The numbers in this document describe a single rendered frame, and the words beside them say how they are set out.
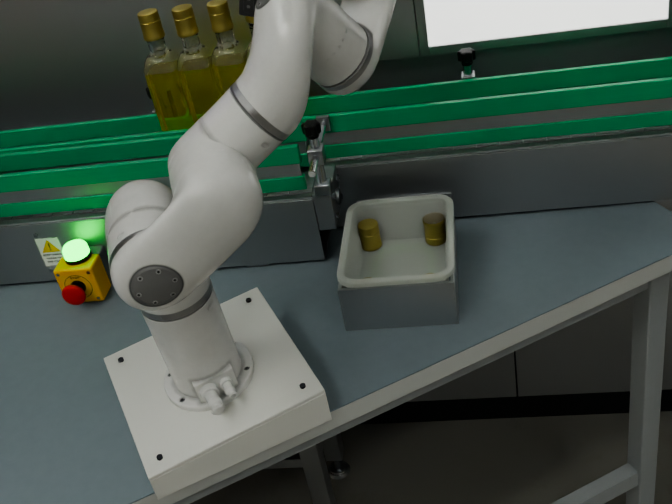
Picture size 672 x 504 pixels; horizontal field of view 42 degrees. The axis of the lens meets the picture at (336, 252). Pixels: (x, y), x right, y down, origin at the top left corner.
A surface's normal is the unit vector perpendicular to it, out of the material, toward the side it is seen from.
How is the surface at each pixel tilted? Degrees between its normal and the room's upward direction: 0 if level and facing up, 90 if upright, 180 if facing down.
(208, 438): 5
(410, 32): 90
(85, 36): 90
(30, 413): 0
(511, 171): 90
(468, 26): 90
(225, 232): 99
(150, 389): 5
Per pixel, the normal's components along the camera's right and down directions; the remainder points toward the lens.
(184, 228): 0.11, 0.46
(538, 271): -0.16, -0.81
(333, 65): 0.26, 0.77
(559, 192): -0.10, 0.59
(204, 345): 0.54, 0.46
